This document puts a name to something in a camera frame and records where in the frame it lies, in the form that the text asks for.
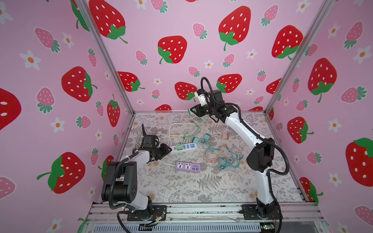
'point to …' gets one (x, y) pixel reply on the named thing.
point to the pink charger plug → (225, 135)
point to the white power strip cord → (170, 138)
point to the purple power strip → (188, 167)
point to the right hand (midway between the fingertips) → (188, 110)
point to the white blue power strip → (185, 146)
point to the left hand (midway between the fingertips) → (170, 150)
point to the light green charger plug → (179, 146)
